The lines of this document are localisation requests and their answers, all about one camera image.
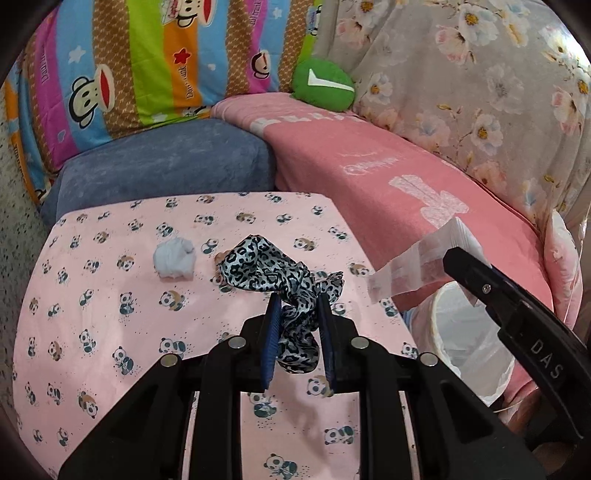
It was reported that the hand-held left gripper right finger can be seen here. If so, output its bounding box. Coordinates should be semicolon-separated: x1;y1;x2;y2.
316;295;548;480

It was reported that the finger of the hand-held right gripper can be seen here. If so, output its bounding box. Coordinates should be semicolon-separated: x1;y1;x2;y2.
442;248;520;325

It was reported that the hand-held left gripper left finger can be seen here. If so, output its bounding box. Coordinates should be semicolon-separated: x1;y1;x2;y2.
59;293;283;480

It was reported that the leopard print scrunchie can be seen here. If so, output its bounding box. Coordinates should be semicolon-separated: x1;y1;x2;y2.
217;234;345;374

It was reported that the bin with white bag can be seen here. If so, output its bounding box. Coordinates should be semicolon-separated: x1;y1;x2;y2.
410;281;517;408

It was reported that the pink floral cushion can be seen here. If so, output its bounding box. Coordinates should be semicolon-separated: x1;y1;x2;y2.
544;210;583;324

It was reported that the light grey sock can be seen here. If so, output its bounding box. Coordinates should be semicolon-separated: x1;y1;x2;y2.
153;237;195;281

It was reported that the pink blanket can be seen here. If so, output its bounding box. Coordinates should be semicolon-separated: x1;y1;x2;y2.
211;92;555;402

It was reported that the pink panda print cloth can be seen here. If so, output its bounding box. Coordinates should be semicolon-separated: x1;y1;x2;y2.
11;191;421;480

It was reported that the grey floral cloth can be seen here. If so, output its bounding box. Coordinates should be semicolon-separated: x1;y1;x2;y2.
314;0;591;259

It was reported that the blue velvet cushion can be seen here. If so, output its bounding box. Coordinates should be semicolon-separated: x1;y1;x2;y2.
39;119;278;227

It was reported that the green round cushion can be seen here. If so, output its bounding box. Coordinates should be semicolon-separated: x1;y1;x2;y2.
291;58;356;113

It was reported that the colourful striped monkey pillow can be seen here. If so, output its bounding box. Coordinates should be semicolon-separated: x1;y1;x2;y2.
2;0;324;206

